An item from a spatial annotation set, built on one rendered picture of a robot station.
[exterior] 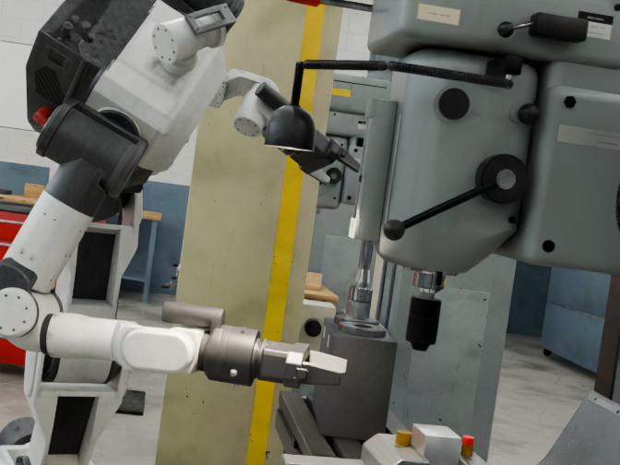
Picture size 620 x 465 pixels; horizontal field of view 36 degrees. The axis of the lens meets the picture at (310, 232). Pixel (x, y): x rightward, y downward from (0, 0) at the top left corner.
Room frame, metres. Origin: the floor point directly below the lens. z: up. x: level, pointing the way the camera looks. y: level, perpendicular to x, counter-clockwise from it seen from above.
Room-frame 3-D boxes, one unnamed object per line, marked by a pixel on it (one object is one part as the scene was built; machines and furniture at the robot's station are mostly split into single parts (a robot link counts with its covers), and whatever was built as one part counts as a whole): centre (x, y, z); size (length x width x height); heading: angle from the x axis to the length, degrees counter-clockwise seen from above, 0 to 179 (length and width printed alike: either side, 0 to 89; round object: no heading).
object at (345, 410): (1.82, -0.12, 1.06); 0.22 x 0.12 x 0.20; 4
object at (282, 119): (1.38, 0.05, 1.49); 0.07 x 0.07 x 0.06
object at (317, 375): (1.41, -0.04, 1.13); 0.06 x 0.02 x 0.03; 84
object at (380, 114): (1.43, -0.08, 1.44); 0.04 x 0.04 x 0.21; 9
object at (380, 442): (1.30, -0.16, 1.05); 0.12 x 0.06 x 0.04; 12
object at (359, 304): (1.87, -0.12, 1.19); 0.05 x 0.05 x 0.06
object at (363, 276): (1.87, -0.12, 1.28); 0.03 x 0.03 x 0.11
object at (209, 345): (1.49, 0.15, 1.14); 0.11 x 0.11 x 0.11; 84
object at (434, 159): (1.45, -0.19, 1.47); 0.21 x 0.19 x 0.32; 9
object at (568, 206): (1.48, -0.38, 1.47); 0.24 x 0.19 x 0.26; 9
